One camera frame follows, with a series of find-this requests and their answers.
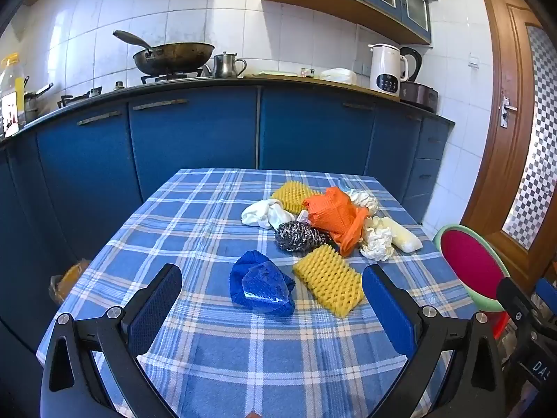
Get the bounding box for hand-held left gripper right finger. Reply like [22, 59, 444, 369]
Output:
[362, 263, 508, 418]

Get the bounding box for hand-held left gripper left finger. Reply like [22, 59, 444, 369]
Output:
[40, 263, 183, 418]

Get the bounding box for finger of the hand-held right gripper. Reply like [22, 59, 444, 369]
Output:
[534, 278, 557, 311]
[497, 276, 541, 332]

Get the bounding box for yellow foam net sleeve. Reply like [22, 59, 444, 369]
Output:
[272, 181, 323, 215]
[292, 244, 364, 318]

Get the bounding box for blue cloth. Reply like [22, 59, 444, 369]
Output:
[229, 250, 296, 316]

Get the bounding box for red stool with green rim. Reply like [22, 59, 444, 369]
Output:
[433, 223, 512, 342]

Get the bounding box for crumpled white tissue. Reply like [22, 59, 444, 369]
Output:
[359, 216, 394, 262]

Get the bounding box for cream foam packet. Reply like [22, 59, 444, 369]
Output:
[378, 217, 423, 253]

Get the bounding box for blue plaid tablecloth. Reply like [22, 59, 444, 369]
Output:
[37, 168, 484, 418]

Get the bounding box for orange plastic bag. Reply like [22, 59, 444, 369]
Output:
[302, 186, 370, 257]

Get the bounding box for white foam net sleeve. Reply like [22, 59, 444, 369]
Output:
[345, 188, 379, 214]

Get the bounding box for steel wool scrubber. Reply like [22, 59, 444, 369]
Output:
[274, 220, 329, 252]

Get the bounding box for wooden door with glass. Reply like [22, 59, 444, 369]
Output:
[461, 0, 557, 297]

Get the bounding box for white sock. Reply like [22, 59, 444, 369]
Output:
[241, 199, 297, 230]

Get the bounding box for blue lower cabinets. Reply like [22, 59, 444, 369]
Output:
[0, 85, 455, 358]

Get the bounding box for brown rice cooker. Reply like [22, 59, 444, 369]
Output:
[399, 80, 439, 111]

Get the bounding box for gas stove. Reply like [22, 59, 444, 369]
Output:
[56, 67, 206, 107]

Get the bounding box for white plastic container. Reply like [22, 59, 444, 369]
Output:
[320, 68, 358, 84]

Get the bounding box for white electric kettle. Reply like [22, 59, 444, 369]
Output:
[368, 44, 410, 95]

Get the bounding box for black kettle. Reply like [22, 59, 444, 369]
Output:
[399, 46, 423, 83]

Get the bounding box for black wok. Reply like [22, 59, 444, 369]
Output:
[112, 30, 215, 76]

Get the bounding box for steel kettle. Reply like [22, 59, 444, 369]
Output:
[212, 51, 247, 79]

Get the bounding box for yellow oil bottle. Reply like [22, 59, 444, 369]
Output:
[0, 53, 23, 138]

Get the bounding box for metal door handle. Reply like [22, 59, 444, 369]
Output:
[500, 95, 518, 129]

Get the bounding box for small pot with handle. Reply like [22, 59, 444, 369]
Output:
[23, 76, 54, 123]

